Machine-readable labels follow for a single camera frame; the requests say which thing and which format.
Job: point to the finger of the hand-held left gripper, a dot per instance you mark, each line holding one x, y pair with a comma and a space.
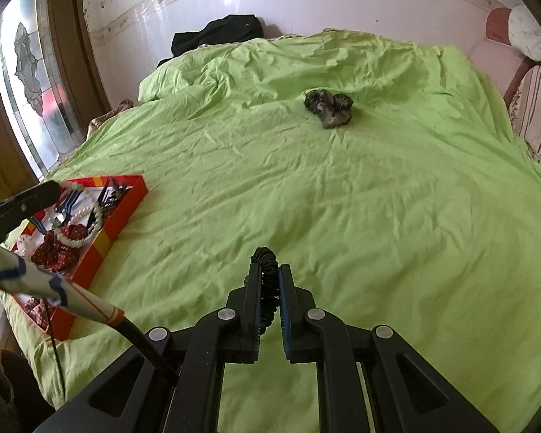
31, 198

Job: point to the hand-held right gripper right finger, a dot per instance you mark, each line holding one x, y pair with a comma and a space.
285, 311

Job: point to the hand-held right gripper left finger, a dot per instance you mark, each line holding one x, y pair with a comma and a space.
252, 306

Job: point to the black scrunchie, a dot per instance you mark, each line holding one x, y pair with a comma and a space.
267, 257

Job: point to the red dotted scrunchie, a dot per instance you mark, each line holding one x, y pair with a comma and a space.
49, 252

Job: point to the black comb hair clip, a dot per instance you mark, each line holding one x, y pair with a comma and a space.
117, 191

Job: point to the red cardboard tray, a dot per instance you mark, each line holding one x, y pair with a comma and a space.
117, 225

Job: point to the brown knit blanket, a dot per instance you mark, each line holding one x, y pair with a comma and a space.
112, 115

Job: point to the stained glass window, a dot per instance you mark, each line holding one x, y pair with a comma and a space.
27, 76

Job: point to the green bed sheet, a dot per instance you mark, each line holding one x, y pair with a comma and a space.
342, 198

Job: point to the dark green scrunchie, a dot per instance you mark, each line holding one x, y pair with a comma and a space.
329, 112

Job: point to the black clothing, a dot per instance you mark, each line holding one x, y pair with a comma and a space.
216, 34

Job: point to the pink pillow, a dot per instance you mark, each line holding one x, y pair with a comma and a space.
496, 54

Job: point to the white floral pillow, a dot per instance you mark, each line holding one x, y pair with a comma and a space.
529, 31

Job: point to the brown wooden window frame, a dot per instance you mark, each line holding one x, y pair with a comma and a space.
76, 54

